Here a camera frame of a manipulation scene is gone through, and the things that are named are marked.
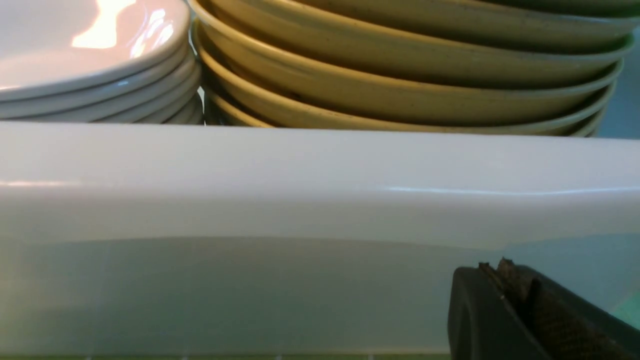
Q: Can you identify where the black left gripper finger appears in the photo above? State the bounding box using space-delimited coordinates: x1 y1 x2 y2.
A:
447 258 640 360

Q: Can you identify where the stack of tan bowls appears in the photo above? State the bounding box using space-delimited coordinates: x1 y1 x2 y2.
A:
189 0 624 136

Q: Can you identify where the white plastic tub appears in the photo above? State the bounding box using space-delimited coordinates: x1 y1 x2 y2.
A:
1 123 639 358

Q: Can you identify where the stack of white dishes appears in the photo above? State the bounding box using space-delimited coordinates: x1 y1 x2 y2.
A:
0 0 202 125

